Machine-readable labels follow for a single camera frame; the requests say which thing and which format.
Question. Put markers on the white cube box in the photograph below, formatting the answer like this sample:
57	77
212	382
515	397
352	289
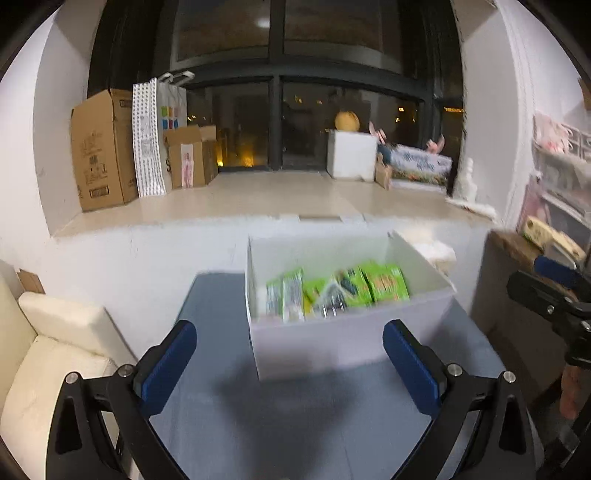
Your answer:
352	156

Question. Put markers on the blue grey table cloth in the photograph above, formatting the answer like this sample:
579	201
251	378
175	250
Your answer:
222	422

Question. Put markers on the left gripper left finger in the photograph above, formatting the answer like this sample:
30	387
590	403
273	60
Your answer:
101	423

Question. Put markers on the white storage box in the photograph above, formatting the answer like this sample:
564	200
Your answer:
351	338

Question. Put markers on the orange round pomelo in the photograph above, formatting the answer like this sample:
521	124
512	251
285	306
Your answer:
347	121

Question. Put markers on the printed long carton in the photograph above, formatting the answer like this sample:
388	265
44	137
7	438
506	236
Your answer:
400	165

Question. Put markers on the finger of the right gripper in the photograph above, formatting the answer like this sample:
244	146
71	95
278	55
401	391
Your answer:
555	271

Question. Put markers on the white perforated board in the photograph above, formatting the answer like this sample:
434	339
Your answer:
145	139

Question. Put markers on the large brown cardboard box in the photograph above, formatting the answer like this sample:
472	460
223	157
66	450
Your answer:
102	150

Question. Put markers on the person right hand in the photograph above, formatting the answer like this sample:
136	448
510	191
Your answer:
573	382

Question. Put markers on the small brown cardboard box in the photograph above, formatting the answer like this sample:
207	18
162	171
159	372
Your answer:
191	155

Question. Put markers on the wooden side shelf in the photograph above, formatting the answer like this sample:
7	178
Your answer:
507	251

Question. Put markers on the cream white sofa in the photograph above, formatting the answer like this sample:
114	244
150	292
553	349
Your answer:
42	340

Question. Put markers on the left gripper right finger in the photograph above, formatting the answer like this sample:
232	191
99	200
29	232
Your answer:
501	445

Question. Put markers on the green seaweed snack bag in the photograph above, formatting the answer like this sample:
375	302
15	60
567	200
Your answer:
344	290
386	282
285	296

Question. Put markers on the white paper shopping bag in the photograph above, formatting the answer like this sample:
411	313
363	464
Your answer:
171	110

